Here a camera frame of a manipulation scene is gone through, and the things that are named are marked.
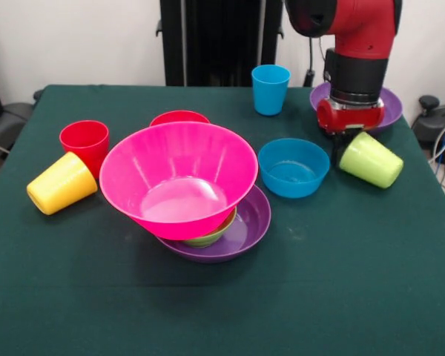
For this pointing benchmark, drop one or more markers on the red cup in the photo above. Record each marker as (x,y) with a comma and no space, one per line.
(84,139)

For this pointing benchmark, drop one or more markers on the blue bowl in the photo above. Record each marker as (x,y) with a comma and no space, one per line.
(293,174)

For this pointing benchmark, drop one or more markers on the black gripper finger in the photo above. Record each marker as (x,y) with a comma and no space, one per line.
(346,138)
(336,150)

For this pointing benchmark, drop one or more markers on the green ribbed bowl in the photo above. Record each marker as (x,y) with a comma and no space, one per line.
(207,239)

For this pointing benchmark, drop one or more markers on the green cup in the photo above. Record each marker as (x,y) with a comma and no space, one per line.
(374,163)

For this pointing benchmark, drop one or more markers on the large pink bowl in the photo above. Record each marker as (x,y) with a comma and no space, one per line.
(178,178)

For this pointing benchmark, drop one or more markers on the purple bowl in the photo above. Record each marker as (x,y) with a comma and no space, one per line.
(250,222)
(393,107)

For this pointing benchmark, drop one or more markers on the red bowl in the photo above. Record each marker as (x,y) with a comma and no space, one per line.
(178,116)

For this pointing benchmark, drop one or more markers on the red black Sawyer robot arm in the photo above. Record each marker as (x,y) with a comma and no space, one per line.
(356,55)

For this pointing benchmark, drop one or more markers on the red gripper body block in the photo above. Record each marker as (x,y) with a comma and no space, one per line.
(350,118)

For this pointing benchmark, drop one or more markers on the black office chair base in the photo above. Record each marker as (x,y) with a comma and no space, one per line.
(439,122)
(7,122)

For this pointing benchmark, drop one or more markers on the yellow cup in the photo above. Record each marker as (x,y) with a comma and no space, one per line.
(61,183)

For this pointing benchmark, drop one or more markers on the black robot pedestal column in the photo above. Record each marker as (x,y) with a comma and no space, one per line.
(215,41)

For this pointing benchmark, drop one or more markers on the blue cup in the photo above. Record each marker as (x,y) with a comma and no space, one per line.
(270,94)

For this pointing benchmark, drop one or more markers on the dark green table cloth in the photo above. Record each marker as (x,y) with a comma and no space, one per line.
(222,308)

